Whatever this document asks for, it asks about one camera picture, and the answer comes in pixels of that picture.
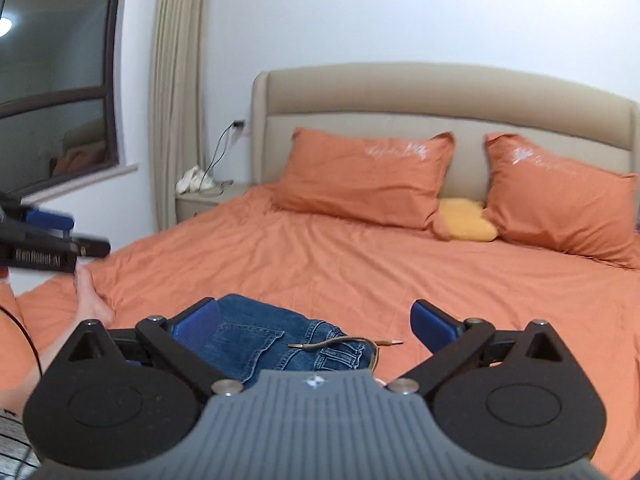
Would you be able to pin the small yellow pillow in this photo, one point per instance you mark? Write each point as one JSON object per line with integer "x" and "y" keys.
{"x": 465, "y": 220}

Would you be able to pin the wall power outlet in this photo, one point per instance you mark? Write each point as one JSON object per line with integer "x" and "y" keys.
{"x": 240, "y": 124}

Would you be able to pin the person's checked shorts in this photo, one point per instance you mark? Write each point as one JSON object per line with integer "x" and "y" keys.
{"x": 12, "y": 445}

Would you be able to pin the beige curtain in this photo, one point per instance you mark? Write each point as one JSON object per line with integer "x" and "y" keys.
{"x": 180, "y": 85}

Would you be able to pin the dark framed window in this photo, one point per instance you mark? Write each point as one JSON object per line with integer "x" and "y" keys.
{"x": 55, "y": 60}

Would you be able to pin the orange pillow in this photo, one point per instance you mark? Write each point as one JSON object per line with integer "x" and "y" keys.
{"x": 560, "y": 195}
{"x": 360, "y": 175}

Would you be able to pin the person's bare leg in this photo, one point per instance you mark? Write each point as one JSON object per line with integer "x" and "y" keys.
{"x": 92, "y": 305}

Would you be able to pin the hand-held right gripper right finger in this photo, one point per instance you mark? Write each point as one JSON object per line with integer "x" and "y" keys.
{"x": 431, "y": 325}

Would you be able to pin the bed with orange sheet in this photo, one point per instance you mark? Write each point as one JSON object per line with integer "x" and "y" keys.
{"x": 350, "y": 260}

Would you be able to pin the beige padded headboard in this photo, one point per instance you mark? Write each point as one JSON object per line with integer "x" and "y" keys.
{"x": 400, "y": 95}

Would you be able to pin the crumpled white cloth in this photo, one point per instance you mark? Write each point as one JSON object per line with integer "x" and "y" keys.
{"x": 192, "y": 181}

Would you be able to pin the beige nightstand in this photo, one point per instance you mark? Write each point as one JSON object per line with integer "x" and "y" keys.
{"x": 210, "y": 202}

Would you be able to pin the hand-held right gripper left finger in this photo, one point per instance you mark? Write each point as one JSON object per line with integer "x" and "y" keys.
{"x": 197, "y": 324}

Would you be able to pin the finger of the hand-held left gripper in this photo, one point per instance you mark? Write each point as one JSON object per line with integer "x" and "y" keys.
{"x": 47, "y": 221}
{"x": 92, "y": 248}

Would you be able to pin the blue denim pants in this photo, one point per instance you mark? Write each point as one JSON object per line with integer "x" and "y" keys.
{"x": 260, "y": 335}

